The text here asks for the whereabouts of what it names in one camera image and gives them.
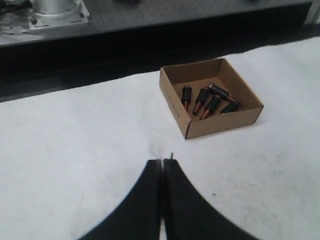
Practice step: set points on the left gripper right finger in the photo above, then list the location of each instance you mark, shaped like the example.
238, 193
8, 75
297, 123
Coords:
185, 207

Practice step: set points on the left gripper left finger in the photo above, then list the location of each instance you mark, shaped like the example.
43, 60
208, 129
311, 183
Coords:
142, 202

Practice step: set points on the open brown cardboard box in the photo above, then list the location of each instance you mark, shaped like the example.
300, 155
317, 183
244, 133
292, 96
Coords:
210, 100

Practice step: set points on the metal bench with hole rows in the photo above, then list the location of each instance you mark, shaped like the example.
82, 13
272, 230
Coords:
175, 15

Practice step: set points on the silver-white machine base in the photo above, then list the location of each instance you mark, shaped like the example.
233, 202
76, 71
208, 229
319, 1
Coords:
53, 13

